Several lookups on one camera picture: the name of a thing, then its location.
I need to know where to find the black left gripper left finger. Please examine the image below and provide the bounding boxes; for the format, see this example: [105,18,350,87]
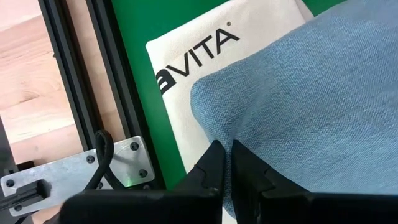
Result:
[58,139,226,224]

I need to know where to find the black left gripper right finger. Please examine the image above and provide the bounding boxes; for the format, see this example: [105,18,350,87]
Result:
[231,139,398,224]

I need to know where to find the light blue jeans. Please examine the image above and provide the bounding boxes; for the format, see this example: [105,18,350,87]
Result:
[190,0,398,218]

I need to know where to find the white cloth tote bag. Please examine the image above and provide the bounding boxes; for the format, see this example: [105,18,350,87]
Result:
[145,0,315,224]

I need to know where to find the green table mat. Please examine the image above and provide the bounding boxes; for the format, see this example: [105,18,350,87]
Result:
[111,0,346,190]

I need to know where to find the black looped cable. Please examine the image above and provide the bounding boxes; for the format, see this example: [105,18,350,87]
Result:
[83,129,126,190]

